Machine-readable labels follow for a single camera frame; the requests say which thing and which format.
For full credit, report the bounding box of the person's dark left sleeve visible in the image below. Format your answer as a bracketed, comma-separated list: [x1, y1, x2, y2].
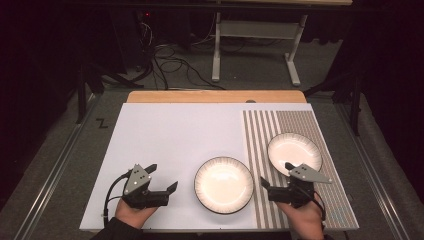
[89, 216, 145, 240]

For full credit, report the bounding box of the aluminium floor rail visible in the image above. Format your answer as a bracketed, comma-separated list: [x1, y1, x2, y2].
[13, 93, 103, 240]
[333, 99, 412, 240]

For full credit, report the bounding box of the black metal stand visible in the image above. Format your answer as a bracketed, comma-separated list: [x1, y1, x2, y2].
[75, 62, 145, 125]
[302, 71, 365, 137]

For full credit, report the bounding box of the white plate with dark rim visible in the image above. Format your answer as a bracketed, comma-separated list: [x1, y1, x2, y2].
[266, 132, 324, 178]
[193, 156, 255, 215]

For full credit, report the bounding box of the black floor cable bundle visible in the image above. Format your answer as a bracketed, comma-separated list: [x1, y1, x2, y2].
[134, 19, 228, 92]

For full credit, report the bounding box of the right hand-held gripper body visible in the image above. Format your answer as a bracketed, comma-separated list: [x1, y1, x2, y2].
[267, 163, 333, 209]

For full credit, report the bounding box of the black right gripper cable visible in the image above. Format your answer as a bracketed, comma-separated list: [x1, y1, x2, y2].
[312, 192, 328, 224]

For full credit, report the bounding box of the person's left hand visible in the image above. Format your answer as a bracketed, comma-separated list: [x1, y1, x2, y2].
[114, 199, 158, 230]

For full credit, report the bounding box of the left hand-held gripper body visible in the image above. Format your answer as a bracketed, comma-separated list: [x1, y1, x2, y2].
[120, 163, 170, 210]

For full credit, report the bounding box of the person's right hand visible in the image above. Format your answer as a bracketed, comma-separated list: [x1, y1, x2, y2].
[276, 199, 324, 240]

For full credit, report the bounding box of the white mat with striped section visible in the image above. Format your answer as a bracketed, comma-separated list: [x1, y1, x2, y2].
[79, 102, 360, 232]

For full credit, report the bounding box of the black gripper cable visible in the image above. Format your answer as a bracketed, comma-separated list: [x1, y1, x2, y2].
[312, 192, 328, 224]
[102, 170, 133, 228]

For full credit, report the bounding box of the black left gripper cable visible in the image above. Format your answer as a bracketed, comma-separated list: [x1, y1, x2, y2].
[102, 170, 133, 228]

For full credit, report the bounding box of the white metal desk frame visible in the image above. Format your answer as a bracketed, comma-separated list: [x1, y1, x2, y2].
[211, 11, 309, 88]

